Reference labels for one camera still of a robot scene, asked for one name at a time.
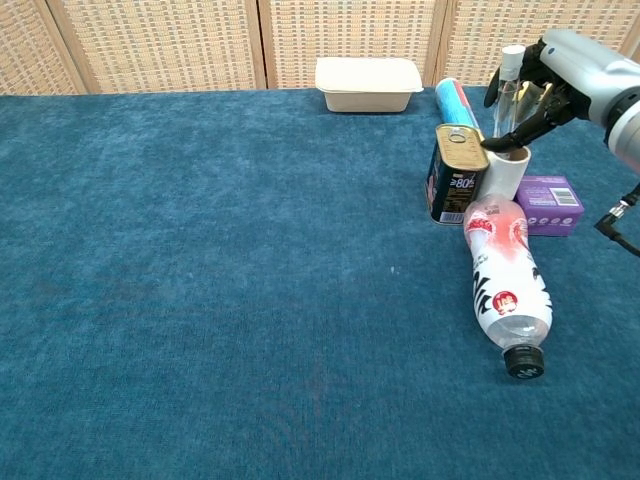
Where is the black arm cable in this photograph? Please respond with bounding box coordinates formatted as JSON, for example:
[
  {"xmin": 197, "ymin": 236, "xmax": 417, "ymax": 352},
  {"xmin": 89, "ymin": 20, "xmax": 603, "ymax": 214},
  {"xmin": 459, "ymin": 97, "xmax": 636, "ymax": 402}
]
[{"xmin": 593, "ymin": 182, "xmax": 640, "ymax": 257}]

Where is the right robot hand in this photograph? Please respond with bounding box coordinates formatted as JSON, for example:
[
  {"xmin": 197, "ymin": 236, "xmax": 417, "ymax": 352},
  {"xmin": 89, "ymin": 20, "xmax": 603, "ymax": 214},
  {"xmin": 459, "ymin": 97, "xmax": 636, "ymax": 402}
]
[{"xmin": 481, "ymin": 28, "xmax": 640, "ymax": 153}]

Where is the blue cylindrical tube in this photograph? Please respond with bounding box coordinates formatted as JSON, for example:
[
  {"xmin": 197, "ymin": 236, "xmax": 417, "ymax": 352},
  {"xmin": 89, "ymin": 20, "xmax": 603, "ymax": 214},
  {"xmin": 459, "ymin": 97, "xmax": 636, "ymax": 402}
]
[{"xmin": 433, "ymin": 77, "xmax": 485, "ymax": 135}]

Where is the clear test tube white cap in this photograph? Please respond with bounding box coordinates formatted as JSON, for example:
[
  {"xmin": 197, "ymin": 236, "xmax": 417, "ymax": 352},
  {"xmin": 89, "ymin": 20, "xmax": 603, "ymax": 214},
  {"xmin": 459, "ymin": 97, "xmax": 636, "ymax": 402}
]
[{"xmin": 492, "ymin": 44, "xmax": 526, "ymax": 146}]

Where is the woven folding screen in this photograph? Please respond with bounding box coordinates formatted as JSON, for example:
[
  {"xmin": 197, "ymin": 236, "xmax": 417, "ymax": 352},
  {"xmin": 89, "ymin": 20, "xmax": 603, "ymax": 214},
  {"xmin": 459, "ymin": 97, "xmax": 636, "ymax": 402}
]
[{"xmin": 0, "ymin": 0, "xmax": 640, "ymax": 97}]

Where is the plastic bottle white red label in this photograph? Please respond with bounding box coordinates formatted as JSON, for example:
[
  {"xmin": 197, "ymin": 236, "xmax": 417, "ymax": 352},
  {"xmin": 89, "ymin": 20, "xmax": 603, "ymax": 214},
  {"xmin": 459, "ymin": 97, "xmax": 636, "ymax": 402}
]
[{"xmin": 462, "ymin": 193, "xmax": 555, "ymax": 382}]

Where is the beige lidded food container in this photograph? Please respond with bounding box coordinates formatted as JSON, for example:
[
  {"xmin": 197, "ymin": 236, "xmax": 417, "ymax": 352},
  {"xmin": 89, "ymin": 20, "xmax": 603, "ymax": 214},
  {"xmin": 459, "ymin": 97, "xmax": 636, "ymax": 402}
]
[{"xmin": 314, "ymin": 56, "xmax": 425, "ymax": 114}]

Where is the blue table cloth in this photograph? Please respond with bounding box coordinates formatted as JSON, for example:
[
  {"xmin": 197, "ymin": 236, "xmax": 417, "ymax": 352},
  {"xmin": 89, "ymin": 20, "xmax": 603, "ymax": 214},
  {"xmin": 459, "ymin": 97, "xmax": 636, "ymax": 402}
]
[{"xmin": 0, "ymin": 85, "xmax": 640, "ymax": 480}]

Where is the purple box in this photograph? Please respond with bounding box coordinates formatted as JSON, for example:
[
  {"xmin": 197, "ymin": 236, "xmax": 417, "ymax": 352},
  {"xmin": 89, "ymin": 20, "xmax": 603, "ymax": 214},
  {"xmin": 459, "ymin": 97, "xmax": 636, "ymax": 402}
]
[{"xmin": 514, "ymin": 174, "xmax": 586, "ymax": 237}]

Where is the white paper roll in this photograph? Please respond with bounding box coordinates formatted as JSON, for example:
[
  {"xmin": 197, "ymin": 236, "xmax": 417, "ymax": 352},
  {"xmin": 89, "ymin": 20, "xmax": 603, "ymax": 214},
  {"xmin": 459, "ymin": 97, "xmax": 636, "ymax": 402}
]
[{"xmin": 479, "ymin": 147, "xmax": 532, "ymax": 201}]

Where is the luncheon meat can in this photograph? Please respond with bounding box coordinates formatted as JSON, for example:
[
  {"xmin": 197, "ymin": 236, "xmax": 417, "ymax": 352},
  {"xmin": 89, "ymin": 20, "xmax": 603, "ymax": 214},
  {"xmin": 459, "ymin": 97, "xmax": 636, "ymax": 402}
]
[{"xmin": 425, "ymin": 123, "xmax": 491, "ymax": 227}]

